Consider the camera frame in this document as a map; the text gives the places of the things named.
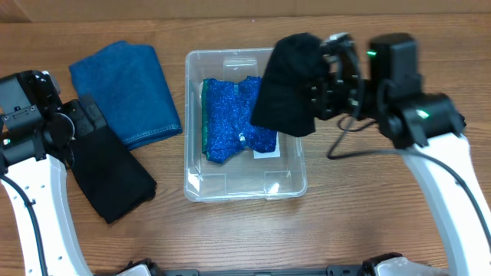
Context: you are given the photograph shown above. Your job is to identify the sparkly blue green garment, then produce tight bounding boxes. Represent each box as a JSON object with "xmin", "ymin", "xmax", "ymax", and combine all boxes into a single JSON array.
[{"xmin": 201, "ymin": 76, "xmax": 278, "ymax": 163}]

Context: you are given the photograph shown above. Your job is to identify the white label in bin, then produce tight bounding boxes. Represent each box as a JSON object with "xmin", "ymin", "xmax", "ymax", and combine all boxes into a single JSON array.
[{"xmin": 252, "ymin": 130, "xmax": 280, "ymax": 159}]

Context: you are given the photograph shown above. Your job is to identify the black cloth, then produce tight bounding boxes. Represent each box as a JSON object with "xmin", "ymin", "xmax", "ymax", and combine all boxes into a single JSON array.
[
  {"xmin": 68, "ymin": 124, "xmax": 157, "ymax": 225},
  {"xmin": 251, "ymin": 33, "xmax": 329, "ymax": 137}
]

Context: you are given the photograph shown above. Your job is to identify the folded blue towel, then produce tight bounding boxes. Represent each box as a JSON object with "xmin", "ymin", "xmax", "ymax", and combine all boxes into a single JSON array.
[{"xmin": 69, "ymin": 41, "xmax": 183, "ymax": 150}]

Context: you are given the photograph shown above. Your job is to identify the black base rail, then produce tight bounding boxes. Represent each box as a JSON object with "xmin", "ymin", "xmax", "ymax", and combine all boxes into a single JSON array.
[{"xmin": 114, "ymin": 258, "xmax": 369, "ymax": 276}]

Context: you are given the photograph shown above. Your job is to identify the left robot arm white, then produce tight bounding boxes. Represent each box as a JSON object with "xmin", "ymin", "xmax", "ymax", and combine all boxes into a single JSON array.
[{"xmin": 1, "ymin": 71, "xmax": 91, "ymax": 275}]

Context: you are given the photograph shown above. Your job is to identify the clear plastic storage bin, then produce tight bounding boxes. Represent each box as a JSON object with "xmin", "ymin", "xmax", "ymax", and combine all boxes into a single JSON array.
[{"xmin": 184, "ymin": 48, "xmax": 308, "ymax": 202}]

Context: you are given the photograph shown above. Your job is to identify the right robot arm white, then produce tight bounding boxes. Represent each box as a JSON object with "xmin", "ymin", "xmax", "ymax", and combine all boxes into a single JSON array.
[{"xmin": 311, "ymin": 33, "xmax": 490, "ymax": 275}]

